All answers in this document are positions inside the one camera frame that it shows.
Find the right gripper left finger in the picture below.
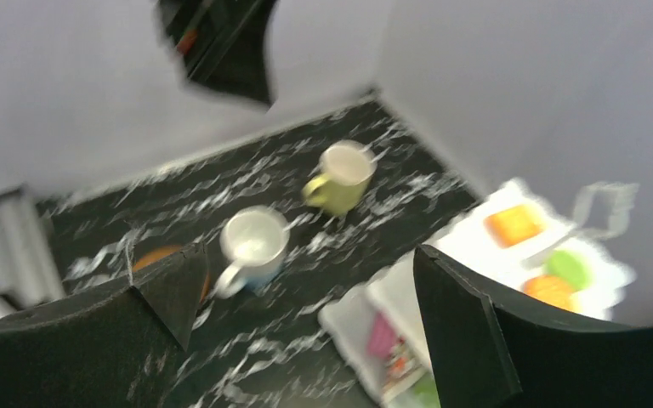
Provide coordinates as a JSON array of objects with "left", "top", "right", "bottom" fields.
[{"left": 0, "top": 246, "right": 207, "bottom": 407}]

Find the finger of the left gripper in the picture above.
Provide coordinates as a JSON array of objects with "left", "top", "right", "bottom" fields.
[{"left": 156, "top": 0, "right": 276, "bottom": 107}]

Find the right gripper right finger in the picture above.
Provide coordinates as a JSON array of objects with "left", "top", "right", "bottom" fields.
[{"left": 413, "top": 245, "right": 653, "bottom": 407}]

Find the orange round cookie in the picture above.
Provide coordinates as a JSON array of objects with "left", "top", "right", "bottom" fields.
[{"left": 522, "top": 275, "right": 577, "bottom": 313}]

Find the brown wooden coaster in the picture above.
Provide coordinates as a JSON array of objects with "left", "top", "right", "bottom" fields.
[{"left": 132, "top": 245, "right": 211, "bottom": 304}]

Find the pink cake block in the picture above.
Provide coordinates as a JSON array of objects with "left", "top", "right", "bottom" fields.
[{"left": 366, "top": 313, "right": 399, "bottom": 360}]

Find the green round cookie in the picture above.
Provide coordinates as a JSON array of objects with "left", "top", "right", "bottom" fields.
[{"left": 544, "top": 250, "right": 592, "bottom": 291}]

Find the white three-tier cake stand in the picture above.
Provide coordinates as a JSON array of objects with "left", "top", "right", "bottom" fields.
[{"left": 318, "top": 178, "right": 638, "bottom": 407}]

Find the orange rectangular biscuit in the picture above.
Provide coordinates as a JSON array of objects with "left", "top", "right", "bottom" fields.
[{"left": 484, "top": 204, "right": 546, "bottom": 248}]

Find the white mug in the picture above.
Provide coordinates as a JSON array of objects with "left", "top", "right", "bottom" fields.
[{"left": 213, "top": 206, "right": 290, "bottom": 298}]

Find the yellow-green cup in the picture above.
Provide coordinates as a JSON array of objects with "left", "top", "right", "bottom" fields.
[{"left": 302, "top": 140, "right": 377, "bottom": 217}]

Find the green swirl roll cake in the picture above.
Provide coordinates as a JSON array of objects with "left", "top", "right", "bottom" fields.
[{"left": 410, "top": 374, "right": 440, "bottom": 408}]

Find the triangular sandwich cake slice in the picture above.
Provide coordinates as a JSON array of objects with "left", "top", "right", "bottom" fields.
[{"left": 383, "top": 337, "right": 425, "bottom": 403}]

